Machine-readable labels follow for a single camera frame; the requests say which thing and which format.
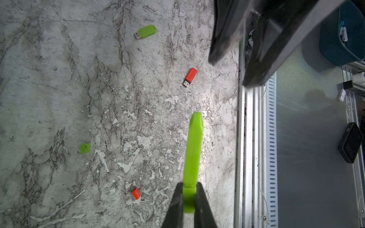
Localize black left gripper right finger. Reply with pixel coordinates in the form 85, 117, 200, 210
194, 182, 218, 228

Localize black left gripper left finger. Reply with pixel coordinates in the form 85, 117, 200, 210
161, 182, 184, 228

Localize red usb cap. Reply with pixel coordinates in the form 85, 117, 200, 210
132, 188, 141, 200

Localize green usb drive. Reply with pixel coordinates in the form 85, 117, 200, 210
182, 112, 204, 213
134, 25, 157, 40

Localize red usb drive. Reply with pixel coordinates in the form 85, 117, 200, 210
183, 68, 197, 87

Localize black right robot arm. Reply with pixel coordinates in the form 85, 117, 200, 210
208, 1, 343, 88

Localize small green usb cap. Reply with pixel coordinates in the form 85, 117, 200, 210
80, 143, 91, 154

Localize black device on floor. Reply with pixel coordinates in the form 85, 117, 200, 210
337, 122, 363, 163

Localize teal bin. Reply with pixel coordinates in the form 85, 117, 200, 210
319, 1, 365, 66

